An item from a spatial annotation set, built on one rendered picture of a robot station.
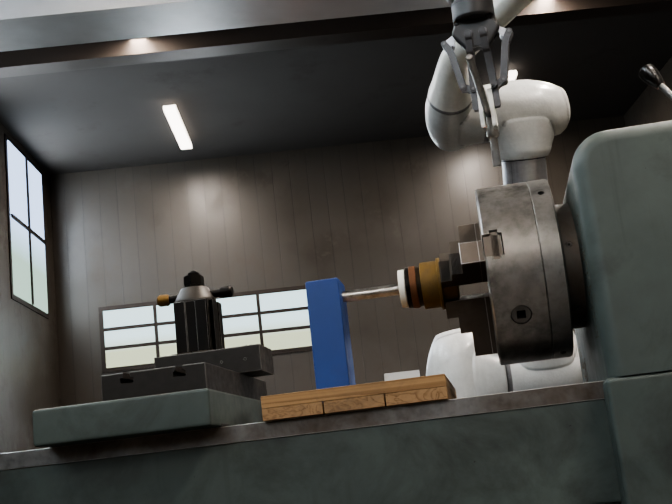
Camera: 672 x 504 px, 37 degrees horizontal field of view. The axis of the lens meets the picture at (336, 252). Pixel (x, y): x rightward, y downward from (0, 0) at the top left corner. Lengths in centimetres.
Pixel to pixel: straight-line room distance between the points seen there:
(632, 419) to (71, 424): 88
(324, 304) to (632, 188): 56
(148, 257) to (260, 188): 150
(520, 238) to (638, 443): 37
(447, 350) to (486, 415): 76
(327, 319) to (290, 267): 970
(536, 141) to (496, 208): 63
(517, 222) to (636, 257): 21
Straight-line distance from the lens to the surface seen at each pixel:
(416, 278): 179
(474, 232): 189
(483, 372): 237
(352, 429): 165
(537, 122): 232
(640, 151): 166
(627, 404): 159
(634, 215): 163
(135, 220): 1182
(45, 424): 173
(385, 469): 164
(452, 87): 221
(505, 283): 167
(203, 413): 164
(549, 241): 168
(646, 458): 159
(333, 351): 179
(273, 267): 1150
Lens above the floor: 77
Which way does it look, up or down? 12 degrees up
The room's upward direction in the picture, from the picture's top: 6 degrees counter-clockwise
